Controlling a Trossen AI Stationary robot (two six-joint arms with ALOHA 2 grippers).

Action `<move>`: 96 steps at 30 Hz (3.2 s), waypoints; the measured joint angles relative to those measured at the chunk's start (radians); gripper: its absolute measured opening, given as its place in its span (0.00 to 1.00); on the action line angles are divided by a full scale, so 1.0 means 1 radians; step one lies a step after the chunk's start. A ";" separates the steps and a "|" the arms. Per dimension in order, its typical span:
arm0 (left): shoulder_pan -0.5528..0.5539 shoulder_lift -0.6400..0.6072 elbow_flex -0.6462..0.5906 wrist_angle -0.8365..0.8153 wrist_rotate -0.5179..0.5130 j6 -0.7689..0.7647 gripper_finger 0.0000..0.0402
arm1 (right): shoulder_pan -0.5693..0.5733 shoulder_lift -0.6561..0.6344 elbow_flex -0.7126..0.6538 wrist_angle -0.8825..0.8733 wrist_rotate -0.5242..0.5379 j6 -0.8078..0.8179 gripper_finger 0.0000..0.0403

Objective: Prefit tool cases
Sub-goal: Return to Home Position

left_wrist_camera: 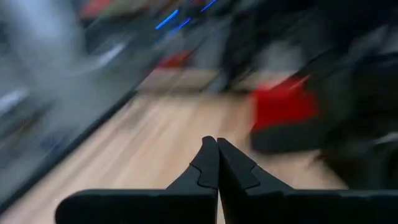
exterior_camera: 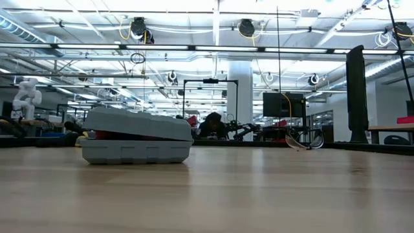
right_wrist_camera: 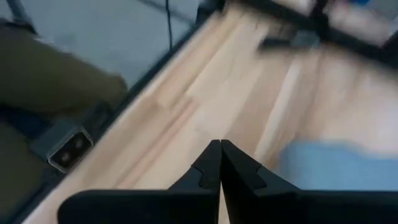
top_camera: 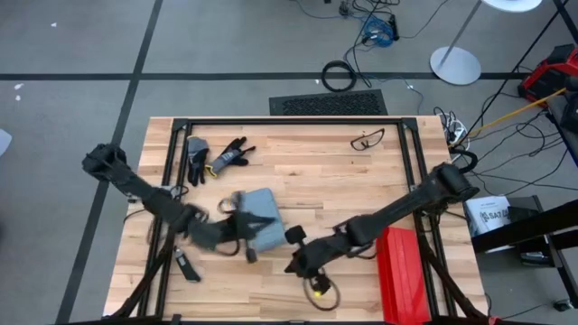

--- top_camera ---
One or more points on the black clear safety glasses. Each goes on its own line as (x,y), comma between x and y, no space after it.
(361,143)

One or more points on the grey black work glove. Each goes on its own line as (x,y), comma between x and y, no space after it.
(197,153)

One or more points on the white cardboard box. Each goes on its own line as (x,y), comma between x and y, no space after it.
(487,216)

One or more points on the black power brick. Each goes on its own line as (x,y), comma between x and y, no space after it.
(394,27)

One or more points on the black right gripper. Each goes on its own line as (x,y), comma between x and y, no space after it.
(316,257)

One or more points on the black equipment cart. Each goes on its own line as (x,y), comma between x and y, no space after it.
(569,117)

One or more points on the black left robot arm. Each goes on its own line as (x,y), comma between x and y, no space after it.
(135,187)

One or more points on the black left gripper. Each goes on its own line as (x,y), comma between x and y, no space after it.
(237,228)

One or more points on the black metal shelf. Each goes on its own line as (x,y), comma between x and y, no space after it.
(524,228)

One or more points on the black stand pole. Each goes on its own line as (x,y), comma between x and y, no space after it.
(519,71)

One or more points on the white floor lamp stand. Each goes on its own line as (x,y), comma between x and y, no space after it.
(455,65)

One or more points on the black aluminium table frame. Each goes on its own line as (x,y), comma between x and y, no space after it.
(293,121)

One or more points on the grey plastic tool case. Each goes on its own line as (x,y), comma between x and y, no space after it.
(262,207)

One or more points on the white round object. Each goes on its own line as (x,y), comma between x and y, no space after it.
(3,142)

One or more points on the black utility knife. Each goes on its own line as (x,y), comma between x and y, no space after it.
(185,264)

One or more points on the white power strip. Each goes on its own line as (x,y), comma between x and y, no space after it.
(456,131)

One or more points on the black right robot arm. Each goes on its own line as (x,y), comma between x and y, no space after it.
(406,205)

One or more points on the long red plastic bin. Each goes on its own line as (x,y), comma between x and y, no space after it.
(402,275)

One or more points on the red black equipment case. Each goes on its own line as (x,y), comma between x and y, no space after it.
(548,74)

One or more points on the small black device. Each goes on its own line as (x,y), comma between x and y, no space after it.
(563,305)

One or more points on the grey black glove white print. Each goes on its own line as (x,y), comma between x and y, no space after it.
(228,157)

